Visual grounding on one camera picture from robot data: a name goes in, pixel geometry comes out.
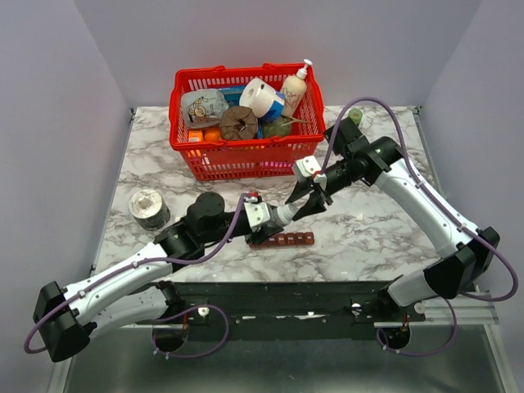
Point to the green round vegetable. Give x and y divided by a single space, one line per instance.
280 127

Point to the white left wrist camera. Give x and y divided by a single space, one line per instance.
257 213

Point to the grey cartoon snack bag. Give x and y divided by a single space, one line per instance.
203 108

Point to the white-capped pill bottle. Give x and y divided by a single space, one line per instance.
283 215

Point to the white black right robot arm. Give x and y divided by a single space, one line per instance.
465 250

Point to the cream pump lotion bottle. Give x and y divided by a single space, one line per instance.
294 88

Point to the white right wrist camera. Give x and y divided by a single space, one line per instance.
308 168

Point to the orange fruit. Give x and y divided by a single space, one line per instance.
212 134

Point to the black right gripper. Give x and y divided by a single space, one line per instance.
313 205

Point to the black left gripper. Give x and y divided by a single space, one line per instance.
265 233

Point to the red plastic shopping basket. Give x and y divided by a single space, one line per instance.
258 157

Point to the green cylindrical can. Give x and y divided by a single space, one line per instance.
356 115

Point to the blue package in basket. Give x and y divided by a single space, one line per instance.
232 94

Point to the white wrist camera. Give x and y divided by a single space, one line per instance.
308 168
257 213

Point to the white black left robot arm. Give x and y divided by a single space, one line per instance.
68 318

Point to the red weekly pill organizer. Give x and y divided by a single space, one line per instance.
287 240

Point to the white toilet paper roll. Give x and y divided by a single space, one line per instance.
259 96

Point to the orange small box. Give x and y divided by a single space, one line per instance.
195 135

